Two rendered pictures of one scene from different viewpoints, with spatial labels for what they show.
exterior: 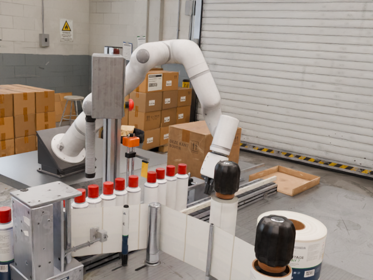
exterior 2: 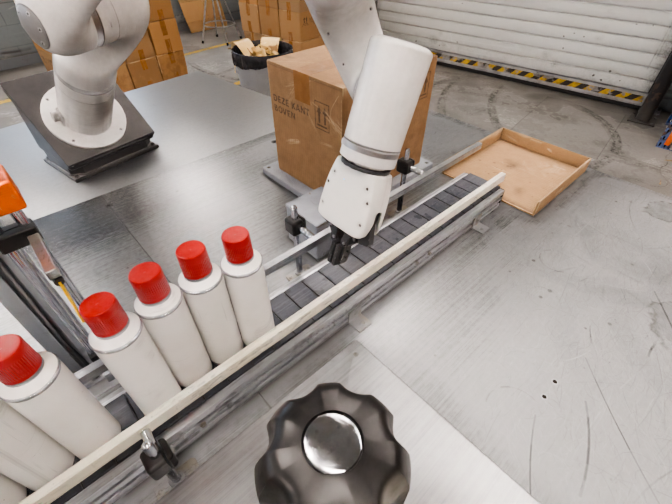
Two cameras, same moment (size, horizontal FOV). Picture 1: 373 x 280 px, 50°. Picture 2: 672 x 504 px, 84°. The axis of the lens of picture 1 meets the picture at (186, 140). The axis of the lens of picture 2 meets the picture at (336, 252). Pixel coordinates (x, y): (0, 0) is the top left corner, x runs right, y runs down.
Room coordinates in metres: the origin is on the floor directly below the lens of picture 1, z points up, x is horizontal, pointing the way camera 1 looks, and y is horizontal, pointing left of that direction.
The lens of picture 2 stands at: (1.11, -0.14, 1.37)
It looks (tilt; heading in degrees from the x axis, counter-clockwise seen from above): 43 degrees down; 5
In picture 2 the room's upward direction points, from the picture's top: straight up
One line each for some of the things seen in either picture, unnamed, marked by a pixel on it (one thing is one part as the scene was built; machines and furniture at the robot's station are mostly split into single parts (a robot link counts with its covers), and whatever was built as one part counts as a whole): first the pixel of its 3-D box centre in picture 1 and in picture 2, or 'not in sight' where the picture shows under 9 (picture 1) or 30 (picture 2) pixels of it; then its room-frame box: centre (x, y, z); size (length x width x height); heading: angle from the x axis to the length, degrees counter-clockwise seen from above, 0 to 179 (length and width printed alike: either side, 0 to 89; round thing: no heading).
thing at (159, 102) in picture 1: (146, 109); (305, 6); (5.73, 0.61, 0.57); 1.20 x 0.85 x 1.14; 148
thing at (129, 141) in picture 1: (135, 180); (70, 310); (1.34, 0.17, 1.05); 0.10 x 0.04 x 0.33; 48
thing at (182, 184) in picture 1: (180, 190); (248, 291); (1.43, 0.01, 0.98); 0.05 x 0.05 x 0.20
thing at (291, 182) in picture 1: (284, 179); (516, 165); (2.05, -0.54, 0.85); 0.30 x 0.26 x 0.04; 138
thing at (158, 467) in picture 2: not in sight; (164, 462); (1.24, 0.07, 0.89); 0.03 x 0.03 x 0.12; 48
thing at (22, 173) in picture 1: (94, 167); (162, 141); (2.17, 0.52, 0.81); 0.90 x 0.90 x 0.04; 55
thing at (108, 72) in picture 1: (107, 84); not in sight; (1.29, 0.26, 1.38); 0.17 x 0.10 x 0.19; 13
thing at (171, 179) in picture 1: (169, 192); (210, 306); (1.40, 0.05, 0.98); 0.05 x 0.05 x 0.20
